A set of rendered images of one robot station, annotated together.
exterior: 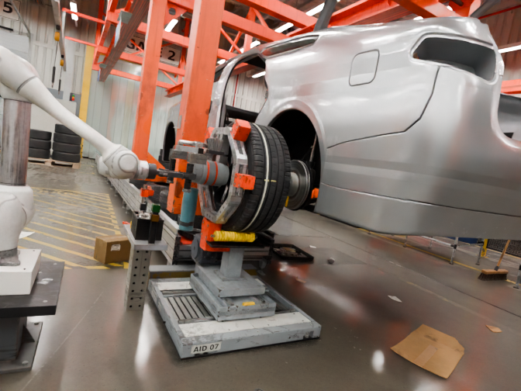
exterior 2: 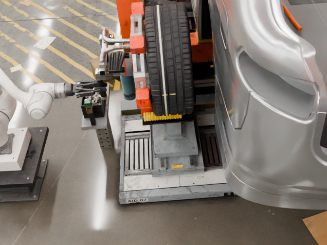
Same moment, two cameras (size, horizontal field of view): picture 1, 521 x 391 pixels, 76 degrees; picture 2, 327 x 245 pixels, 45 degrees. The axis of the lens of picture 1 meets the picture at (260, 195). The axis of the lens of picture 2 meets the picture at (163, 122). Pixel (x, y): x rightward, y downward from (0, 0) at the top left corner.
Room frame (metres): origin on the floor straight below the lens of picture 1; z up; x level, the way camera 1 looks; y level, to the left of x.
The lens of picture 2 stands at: (0.33, -0.85, 2.32)
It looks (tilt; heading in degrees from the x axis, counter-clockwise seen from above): 46 degrees down; 31
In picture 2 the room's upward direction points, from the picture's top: 6 degrees counter-clockwise
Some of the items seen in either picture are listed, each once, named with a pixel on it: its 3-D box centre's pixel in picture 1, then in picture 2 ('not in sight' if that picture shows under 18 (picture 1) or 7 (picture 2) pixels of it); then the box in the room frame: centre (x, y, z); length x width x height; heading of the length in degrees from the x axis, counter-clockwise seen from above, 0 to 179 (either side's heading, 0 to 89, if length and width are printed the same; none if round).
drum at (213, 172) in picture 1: (208, 172); (129, 64); (1.91, 0.32, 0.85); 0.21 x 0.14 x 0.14; 120
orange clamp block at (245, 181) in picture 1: (243, 181); (142, 97); (1.68, 0.09, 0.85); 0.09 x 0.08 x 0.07; 30
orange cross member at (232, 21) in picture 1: (260, 43); not in sight; (4.68, 0.33, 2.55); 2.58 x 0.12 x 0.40; 120
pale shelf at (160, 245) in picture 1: (143, 236); (96, 105); (1.86, 0.62, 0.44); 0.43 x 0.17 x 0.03; 30
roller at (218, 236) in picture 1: (234, 236); (162, 115); (1.89, 0.11, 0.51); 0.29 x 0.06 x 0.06; 120
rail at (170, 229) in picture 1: (147, 209); not in sight; (3.42, 1.14, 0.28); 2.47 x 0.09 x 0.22; 30
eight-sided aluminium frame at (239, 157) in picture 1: (219, 174); (141, 63); (1.95, 0.26, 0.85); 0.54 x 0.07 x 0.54; 30
